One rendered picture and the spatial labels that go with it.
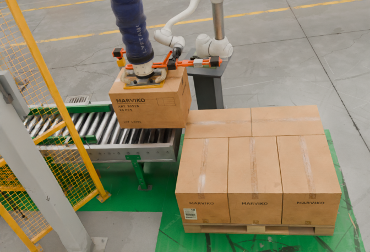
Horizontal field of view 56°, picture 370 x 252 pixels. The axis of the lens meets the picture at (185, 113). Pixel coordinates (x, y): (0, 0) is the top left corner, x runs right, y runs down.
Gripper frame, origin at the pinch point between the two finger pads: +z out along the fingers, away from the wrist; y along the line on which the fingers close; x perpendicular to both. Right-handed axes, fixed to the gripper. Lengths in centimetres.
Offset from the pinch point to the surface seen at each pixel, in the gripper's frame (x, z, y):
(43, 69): 83, 45, -31
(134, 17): 20, 9, -47
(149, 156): 30, 36, 72
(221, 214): -34, 81, 91
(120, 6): 28, 10, -56
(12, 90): 72, 94, -48
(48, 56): 281, -251, 121
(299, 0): -156, -390, 123
